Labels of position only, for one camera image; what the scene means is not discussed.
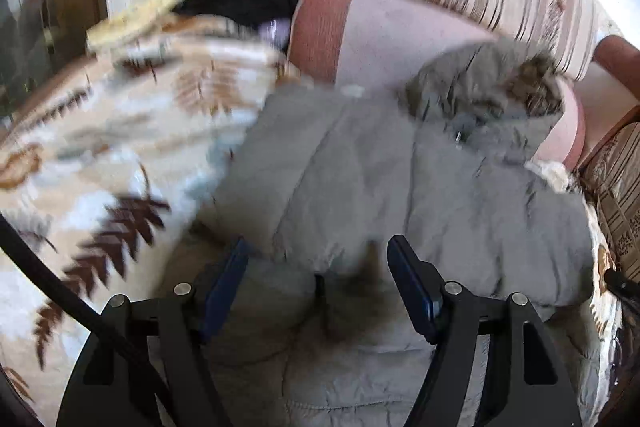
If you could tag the brown sofa bolster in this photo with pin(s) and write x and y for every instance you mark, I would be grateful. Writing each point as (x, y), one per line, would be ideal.
(620, 54)

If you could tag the leaf print fleece blanket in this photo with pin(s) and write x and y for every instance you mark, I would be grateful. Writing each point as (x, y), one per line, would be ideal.
(125, 122)

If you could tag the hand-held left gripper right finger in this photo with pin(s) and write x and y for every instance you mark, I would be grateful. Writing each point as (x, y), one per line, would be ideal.
(411, 283)

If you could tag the pink sofa bolster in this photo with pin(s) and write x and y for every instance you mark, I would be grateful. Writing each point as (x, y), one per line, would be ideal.
(395, 32)

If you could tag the grey padded jacket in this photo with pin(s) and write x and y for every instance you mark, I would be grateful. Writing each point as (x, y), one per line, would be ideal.
(360, 167)

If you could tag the yellow patterned cloth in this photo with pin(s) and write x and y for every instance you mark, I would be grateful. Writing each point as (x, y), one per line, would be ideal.
(135, 19)

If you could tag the dark glass panel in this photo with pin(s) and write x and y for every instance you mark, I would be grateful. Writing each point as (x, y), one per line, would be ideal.
(27, 22)

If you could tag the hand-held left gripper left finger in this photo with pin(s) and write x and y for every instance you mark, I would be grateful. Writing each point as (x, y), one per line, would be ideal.
(227, 283)

